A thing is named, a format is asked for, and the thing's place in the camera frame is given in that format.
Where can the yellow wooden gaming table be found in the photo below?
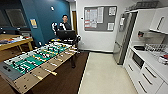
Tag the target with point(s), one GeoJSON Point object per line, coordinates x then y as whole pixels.
{"type": "Point", "coordinates": [13, 44]}

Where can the black wheeled cart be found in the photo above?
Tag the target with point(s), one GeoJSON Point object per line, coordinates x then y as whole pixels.
{"type": "Point", "coordinates": [66, 35]}

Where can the brown wooden door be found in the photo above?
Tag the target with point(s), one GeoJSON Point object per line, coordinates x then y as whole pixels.
{"type": "Point", "coordinates": [74, 21]}

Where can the person in dark jacket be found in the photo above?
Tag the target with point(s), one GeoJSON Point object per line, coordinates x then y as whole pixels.
{"type": "Point", "coordinates": [64, 25]}

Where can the grey bulletin board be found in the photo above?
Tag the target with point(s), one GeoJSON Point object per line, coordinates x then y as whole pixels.
{"type": "Point", "coordinates": [100, 18]}

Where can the stainless steel refrigerator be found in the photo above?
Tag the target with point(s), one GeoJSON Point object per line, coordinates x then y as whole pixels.
{"type": "Point", "coordinates": [121, 40]}

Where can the white paper refrigerator notice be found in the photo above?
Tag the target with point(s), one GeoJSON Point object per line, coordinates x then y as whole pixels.
{"type": "Point", "coordinates": [122, 21]}

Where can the green foosball table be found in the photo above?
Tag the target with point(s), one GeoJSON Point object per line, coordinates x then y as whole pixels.
{"type": "Point", "coordinates": [33, 63]}

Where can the black microwave oven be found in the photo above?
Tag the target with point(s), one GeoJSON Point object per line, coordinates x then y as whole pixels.
{"type": "Point", "coordinates": [137, 60]}

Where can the white drawer stack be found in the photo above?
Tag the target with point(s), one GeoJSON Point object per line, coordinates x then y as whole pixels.
{"type": "Point", "coordinates": [150, 78]}

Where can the small red dish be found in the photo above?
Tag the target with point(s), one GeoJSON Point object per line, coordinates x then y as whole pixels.
{"type": "Point", "coordinates": [163, 57]}

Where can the white two-door base cabinet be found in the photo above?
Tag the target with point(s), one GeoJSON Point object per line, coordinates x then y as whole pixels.
{"type": "Point", "coordinates": [165, 89]}

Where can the yellow framed wall poster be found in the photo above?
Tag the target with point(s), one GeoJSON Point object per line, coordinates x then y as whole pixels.
{"type": "Point", "coordinates": [33, 23]}

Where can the dark wall window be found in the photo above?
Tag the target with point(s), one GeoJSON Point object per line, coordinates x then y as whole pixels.
{"type": "Point", "coordinates": [15, 18]}

